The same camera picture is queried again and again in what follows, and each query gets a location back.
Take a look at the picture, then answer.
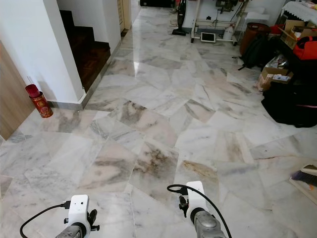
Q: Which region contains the red cylindrical tin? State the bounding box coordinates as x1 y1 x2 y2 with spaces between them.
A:
25 84 53 119

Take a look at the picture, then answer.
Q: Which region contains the large black bag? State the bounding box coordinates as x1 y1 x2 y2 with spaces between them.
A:
261 82 317 128

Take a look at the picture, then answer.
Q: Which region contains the white metal trolley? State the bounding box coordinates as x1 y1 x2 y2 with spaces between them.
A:
190 0 246 46

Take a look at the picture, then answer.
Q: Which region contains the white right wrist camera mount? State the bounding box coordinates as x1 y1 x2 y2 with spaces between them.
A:
186 181 208 211

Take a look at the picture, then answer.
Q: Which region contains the red bag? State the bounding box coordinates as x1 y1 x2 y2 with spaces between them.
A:
292 36 317 61

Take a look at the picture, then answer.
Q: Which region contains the white lace cloth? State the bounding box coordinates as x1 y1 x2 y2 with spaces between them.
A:
282 0 317 21

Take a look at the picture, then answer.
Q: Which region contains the light wooden door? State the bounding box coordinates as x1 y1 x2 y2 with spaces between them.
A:
118 0 132 31

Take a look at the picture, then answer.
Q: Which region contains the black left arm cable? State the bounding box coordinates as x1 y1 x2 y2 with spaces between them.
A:
20 200 71 238

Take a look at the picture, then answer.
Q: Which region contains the black upright vacuum cleaner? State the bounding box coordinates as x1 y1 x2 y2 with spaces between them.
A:
172 0 188 36

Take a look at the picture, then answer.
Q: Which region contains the brown wooden door panel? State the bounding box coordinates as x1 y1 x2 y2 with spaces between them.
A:
0 45 36 140

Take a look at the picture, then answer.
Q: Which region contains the black backpack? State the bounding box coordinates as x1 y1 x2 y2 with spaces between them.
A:
238 34 280 70

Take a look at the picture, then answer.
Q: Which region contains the white framed tablet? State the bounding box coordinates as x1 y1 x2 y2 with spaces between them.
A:
200 32 216 43

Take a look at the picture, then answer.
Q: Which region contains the large open cardboard box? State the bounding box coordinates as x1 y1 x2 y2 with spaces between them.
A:
280 20 317 49

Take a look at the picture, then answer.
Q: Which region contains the white plastic jug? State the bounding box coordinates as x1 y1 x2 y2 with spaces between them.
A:
223 25 235 41

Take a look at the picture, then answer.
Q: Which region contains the dark wooden staircase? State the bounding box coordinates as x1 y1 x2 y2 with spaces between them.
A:
59 10 110 92

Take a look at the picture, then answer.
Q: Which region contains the brown round bin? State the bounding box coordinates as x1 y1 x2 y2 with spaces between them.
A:
240 22 270 55

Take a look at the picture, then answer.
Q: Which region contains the white flat box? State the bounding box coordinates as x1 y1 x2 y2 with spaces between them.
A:
246 11 270 24

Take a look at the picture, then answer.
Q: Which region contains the small filled cardboard box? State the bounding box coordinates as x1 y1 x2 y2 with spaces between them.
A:
258 55 294 92

